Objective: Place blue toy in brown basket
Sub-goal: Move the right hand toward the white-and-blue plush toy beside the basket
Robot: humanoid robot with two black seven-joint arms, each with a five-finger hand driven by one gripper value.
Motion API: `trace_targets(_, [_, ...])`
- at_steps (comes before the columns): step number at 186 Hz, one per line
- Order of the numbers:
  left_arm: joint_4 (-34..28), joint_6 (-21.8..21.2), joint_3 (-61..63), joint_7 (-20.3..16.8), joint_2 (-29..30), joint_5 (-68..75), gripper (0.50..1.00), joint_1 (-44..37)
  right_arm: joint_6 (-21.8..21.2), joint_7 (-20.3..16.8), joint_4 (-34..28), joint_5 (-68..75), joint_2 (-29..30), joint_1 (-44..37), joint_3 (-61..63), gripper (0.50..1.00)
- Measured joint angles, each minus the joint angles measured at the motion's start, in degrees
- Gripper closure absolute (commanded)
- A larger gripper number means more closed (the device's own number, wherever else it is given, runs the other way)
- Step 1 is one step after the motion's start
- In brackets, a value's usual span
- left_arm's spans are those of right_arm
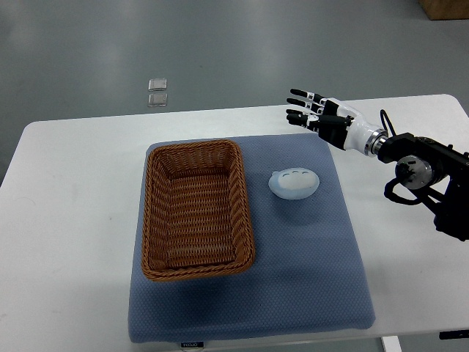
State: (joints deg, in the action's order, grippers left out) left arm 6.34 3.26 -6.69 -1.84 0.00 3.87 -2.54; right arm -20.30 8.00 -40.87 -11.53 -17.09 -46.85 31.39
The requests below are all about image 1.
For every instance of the upper floor socket plate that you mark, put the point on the upper floor socket plate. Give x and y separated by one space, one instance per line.
157 84

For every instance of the black middle robot finger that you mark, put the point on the black middle robot finger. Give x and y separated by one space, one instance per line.
310 105

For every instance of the black little robot finger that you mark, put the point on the black little robot finger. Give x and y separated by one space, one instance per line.
304 121

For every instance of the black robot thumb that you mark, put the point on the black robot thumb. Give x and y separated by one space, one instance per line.
332 121

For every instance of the black ring robot finger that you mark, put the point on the black ring robot finger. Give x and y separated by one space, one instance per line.
300 115

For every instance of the white table leg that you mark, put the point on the white table leg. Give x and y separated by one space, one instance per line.
391 344

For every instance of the light blue plush toy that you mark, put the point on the light blue plush toy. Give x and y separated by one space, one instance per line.
294 183

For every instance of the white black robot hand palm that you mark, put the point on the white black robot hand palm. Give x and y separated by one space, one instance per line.
360 136

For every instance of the brown wicker basket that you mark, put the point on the brown wicker basket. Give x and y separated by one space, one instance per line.
196 216

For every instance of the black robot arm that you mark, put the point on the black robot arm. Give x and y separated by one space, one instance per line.
426 172

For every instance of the blue quilted mat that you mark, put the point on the blue quilted mat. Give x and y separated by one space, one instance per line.
307 275

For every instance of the black bracket under table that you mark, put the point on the black bracket under table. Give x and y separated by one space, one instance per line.
454 335

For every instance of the brown cardboard box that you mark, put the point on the brown cardboard box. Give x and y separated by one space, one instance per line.
445 10

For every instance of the black index robot finger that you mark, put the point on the black index robot finger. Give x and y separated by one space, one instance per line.
308 95

